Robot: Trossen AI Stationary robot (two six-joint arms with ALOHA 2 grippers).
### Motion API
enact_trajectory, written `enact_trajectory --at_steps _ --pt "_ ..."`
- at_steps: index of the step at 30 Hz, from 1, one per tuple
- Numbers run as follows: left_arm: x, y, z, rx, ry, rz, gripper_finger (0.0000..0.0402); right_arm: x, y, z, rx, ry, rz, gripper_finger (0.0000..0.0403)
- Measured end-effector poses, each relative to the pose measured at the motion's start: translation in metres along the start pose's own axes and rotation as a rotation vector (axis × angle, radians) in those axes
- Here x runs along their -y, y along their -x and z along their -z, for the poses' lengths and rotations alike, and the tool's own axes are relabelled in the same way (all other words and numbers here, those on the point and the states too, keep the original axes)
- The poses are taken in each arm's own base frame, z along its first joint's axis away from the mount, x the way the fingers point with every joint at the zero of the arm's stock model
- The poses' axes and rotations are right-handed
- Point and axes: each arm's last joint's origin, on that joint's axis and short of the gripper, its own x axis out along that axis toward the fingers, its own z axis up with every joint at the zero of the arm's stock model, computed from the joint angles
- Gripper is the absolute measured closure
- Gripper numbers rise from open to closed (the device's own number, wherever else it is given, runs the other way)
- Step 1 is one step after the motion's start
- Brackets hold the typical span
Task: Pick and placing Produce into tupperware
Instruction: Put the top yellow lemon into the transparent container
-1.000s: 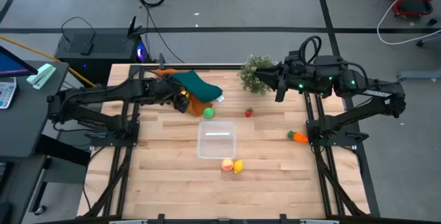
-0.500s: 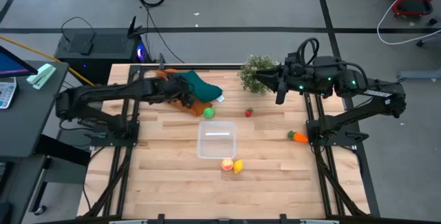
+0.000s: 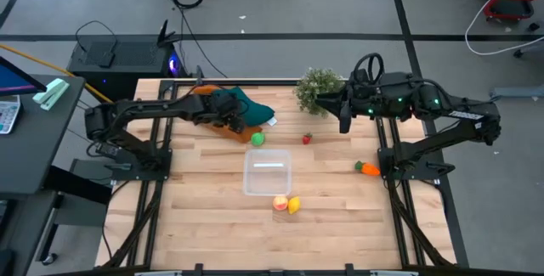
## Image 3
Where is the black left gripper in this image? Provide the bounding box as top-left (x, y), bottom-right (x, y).
top-left (203, 91), bottom-right (247, 134)

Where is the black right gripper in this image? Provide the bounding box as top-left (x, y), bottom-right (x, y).
top-left (314, 70), bottom-right (386, 135)

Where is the clear plastic tupperware container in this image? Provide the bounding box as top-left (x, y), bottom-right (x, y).
top-left (242, 148), bottom-right (293, 197)

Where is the orange toy carrot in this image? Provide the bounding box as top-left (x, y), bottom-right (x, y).
top-left (354, 161), bottom-right (382, 177)

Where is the pink orange toy peach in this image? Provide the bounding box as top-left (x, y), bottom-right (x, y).
top-left (272, 194), bottom-right (289, 212)

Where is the yellow toy lemon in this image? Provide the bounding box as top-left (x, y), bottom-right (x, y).
top-left (286, 195), bottom-right (302, 216)

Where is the orange cloth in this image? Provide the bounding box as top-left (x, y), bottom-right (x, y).
top-left (190, 83), bottom-right (264, 144)

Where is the teal cloth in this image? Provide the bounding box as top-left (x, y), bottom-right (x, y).
top-left (212, 87), bottom-right (276, 127)

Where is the small potted green plant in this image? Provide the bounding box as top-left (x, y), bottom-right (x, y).
top-left (292, 67), bottom-right (346, 118)

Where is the black wifi antenna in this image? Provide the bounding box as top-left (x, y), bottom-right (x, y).
top-left (156, 19), bottom-right (182, 48)

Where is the black computer tower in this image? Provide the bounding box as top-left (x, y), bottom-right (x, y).
top-left (66, 33), bottom-right (184, 101)

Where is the small black box device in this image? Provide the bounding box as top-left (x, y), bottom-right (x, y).
top-left (98, 50), bottom-right (116, 69)

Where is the grey metal bar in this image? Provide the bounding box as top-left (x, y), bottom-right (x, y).
top-left (489, 85), bottom-right (544, 99)

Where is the mint green stapler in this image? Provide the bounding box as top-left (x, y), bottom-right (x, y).
top-left (32, 77), bottom-right (71, 111)

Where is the black desk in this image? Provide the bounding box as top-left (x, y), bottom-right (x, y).
top-left (0, 74), bottom-right (114, 276)

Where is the yellow pole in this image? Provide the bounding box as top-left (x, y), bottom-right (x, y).
top-left (0, 43), bottom-right (115, 104)

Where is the computer monitor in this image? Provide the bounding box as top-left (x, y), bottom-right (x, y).
top-left (0, 56), bottom-right (48, 98)

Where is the white calculator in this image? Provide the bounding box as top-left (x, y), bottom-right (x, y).
top-left (0, 94), bottom-right (21, 135)

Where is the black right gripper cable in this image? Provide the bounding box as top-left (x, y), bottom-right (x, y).
top-left (353, 53), bottom-right (386, 84)

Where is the black metal table frame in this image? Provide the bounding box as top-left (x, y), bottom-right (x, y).
top-left (100, 78), bottom-right (458, 276)

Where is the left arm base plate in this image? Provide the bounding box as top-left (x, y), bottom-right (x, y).
top-left (110, 148), bottom-right (173, 182)

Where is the long black floor cable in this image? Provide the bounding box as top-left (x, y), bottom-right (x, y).
top-left (179, 7), bottom-right (229, 79)

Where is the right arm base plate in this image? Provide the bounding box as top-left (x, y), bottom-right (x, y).
top-left (377, 147), bottom-right (456, 182)

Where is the white floor cable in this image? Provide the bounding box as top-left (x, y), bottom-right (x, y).
top-left (464, 0), bottom-right (544, 56)

